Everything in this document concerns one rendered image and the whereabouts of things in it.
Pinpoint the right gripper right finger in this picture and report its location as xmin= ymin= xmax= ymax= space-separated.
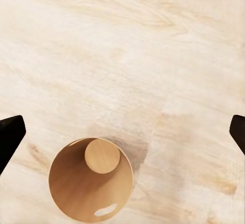
xmin=229 ymin=115 xmax=245 ymax=155

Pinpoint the trash can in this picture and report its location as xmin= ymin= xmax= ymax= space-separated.
xmin=48 ymin=137 xmax=134 ymax=224

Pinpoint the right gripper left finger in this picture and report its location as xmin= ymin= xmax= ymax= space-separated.
xmin=0 ymin=115 xmax=26 ymax=175

